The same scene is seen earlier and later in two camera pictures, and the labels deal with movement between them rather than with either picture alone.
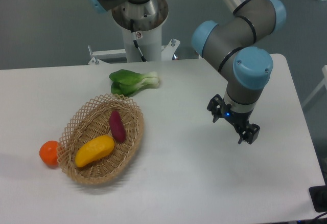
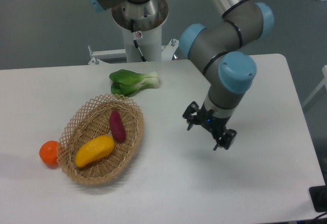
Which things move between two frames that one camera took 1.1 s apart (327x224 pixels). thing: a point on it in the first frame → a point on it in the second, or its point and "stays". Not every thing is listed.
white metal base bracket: x=167 y=52 stays
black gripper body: x=240 y=120 → x=214 y=124
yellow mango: x=94 y=150 stays
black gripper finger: x=214 y=107 → x=190 y=113
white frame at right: x=323 y=82 stays
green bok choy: x=126 y=82 stays
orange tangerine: x=48 y=153 stays
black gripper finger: x=251 y=134 → x=226 y=139
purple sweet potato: x=117 y=126 stays
